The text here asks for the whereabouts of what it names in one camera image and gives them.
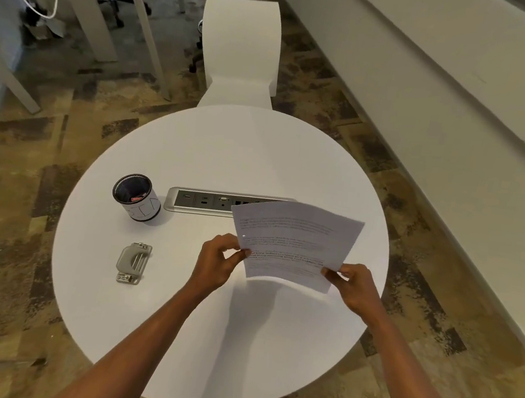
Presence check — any person's right hand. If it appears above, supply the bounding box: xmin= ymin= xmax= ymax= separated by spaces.
xmin=316 ymin=260 xmax=387 ymax=322

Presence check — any person's left hand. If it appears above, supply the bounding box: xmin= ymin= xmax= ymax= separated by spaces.
xmin=188 ymin=229 xmax=254 ymax=299

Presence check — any white printed paper sheet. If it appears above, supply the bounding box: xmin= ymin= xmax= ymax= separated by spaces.
xmin=222 ymin=194 xmax=367 ymax=298

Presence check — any person's left forearm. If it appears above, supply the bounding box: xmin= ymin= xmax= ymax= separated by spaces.
xmin=47 ymin=262 xmax=211 ymax=398

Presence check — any person's right forearm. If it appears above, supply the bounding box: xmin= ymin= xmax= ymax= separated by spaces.
xmin=355 ymin=297 xmax=499 ymax=398

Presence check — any round white table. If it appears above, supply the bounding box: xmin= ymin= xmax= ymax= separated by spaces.
xmin=35 ymin=84 xmax=406 ymax=398

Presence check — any silver table power socket panel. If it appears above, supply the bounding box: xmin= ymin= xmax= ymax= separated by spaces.
xmin=165 ymin=184 xmax=297 ymax=227

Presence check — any grey metal hole punch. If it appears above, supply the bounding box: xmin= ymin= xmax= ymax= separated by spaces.
xmin=115 ymin=240 xmax=154 ymax=287

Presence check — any white cylindrical pen holder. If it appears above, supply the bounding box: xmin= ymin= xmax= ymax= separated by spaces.
xmin=109 ymin=171 xmax=165 ymax=226

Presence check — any white moulded chair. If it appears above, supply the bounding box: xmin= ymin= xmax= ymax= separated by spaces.
xmin=192 ymin=0 xmax=287 ymax=116

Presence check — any white desk leg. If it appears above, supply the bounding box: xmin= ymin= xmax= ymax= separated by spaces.
xmin=100 ymin=0 xmax=185 ymax=102

